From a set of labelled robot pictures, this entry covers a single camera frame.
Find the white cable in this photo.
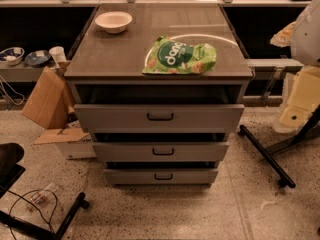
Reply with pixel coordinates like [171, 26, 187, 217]
[0, 75, 26, 107]

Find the grey top drawer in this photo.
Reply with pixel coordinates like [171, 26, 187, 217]
[75, 104, 244, 134]

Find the brown cardboard box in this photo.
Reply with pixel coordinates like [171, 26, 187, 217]
[22, 67, 74, 129]

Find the dark blue bowl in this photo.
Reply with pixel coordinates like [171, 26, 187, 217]
[25, 50, 51, 67]

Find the green snack bag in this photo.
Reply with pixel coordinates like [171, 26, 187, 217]
[142, 36, 217, 75]

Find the black stand leg right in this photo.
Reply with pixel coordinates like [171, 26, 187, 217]
[238, 125, 296, 188]

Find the grey bottom drawer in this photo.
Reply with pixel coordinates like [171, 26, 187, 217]
[104, 169, 218, 185]

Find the white paper cup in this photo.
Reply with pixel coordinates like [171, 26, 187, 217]
[49, 46, 67, 63]

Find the white cardboard box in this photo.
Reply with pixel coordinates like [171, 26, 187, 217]
[34, 128, 96, 159]

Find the grey drawer cabinet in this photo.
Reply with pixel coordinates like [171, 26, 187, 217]
[63, 2, 255, 187]

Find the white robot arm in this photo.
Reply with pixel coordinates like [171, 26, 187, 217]
[270, 0, 320, 133]

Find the blue patterned bowl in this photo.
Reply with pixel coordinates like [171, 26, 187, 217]
[0, 47, 25, 66]

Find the white bowl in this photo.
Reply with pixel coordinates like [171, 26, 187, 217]
[95, 11, 132, 34]

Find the grey drawer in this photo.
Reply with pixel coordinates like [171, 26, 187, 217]
[104, 169, 218, 185]
[93, 142, 229, 162]
[75, 104, 244, 134]

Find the clear plastic wrapper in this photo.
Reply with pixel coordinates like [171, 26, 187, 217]
[29, 182, 58, 205]

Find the grey middle drawer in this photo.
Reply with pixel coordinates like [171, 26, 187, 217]
[93, 142, 229, 162]

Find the black cable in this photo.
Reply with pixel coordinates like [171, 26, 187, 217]
[0, 185, 59, 240]

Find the black chair seat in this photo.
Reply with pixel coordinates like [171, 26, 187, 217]
[0, 143, 24, 198]

